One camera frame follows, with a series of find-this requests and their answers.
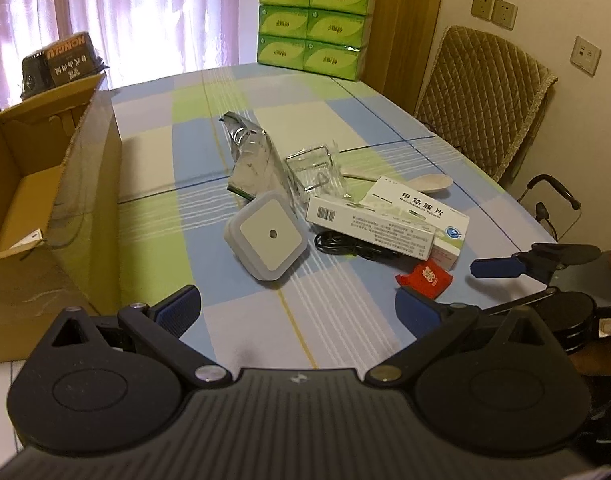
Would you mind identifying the red candy packet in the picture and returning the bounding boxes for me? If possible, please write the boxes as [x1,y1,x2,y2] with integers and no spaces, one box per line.
[395,260,453,299]

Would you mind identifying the white green tablet box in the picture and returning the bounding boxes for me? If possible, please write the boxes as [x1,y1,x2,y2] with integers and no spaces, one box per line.
[361,177,469,271]

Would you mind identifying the long white ointment box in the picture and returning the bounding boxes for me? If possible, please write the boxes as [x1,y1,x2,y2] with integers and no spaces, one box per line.
[307,195,435,261]

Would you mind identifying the beige plastic spoon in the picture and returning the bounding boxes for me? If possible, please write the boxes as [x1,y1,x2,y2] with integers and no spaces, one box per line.
[341,168,453,194]

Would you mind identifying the black cable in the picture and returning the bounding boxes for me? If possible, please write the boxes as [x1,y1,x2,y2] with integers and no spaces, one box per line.
[313,230,412,265]

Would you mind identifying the white square night light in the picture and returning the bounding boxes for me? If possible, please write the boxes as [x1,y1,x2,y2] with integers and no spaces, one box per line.
[224,191,307,282]

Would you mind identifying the silver foil pouch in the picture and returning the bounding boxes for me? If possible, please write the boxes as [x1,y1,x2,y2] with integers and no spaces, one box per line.
[220,112,292,205]

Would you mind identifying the clear plastic wire package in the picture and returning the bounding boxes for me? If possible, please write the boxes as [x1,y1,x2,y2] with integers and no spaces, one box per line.
[284,143,348,206]

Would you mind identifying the checkered tablecloth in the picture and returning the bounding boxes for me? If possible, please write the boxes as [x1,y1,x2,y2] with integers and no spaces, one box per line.
[104,63,559,376]

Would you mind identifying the brown cardboard box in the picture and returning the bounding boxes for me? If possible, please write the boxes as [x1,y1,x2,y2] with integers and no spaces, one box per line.
[0,74,122,363]

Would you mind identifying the black instant noodle bowl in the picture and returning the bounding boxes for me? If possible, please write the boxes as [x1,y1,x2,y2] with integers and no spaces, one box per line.
[21,32,108,101]

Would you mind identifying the brown wooden door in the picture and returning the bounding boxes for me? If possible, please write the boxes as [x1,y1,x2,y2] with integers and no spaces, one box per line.
[362,0,441,113]

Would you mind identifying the green tissue pack stack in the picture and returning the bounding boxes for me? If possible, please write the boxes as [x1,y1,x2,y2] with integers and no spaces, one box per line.
[256,0,376,80]

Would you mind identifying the pink sheer curtain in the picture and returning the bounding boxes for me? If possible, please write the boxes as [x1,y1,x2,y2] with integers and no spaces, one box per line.
[0,0,239,107]

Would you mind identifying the wall socket plates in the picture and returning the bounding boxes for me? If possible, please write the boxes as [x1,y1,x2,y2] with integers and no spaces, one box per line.
[470,0,518,30]

